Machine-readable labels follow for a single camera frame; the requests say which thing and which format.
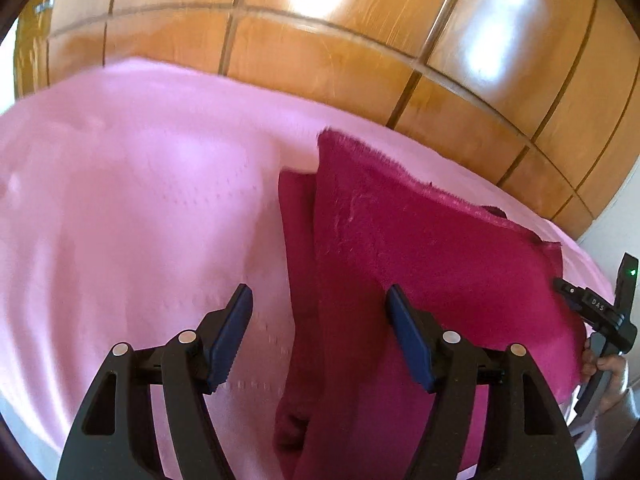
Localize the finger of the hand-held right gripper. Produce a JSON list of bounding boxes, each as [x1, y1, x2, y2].
[[553, 276, 587, 310]]

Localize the pink bed blanket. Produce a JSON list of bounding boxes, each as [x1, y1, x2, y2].
[[0, 57, 616, 480]]

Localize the wooden wardrobe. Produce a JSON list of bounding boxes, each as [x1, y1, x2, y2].
[[12, 0, 640, 241]]

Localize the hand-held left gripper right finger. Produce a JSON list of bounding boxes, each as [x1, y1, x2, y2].
[[385, 284, 585, 480]]

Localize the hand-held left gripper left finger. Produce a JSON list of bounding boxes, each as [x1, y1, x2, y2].
[[56, 283, 252, 480]]

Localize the magenta fleece cloth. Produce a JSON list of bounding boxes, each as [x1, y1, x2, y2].
[[274, 127, 588, 480]]

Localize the person's right hand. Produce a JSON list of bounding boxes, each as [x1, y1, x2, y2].
[[581, 345, 628, 413]]

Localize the person's right forearm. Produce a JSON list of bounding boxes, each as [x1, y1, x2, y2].
[[567, 359, 638, 461]]

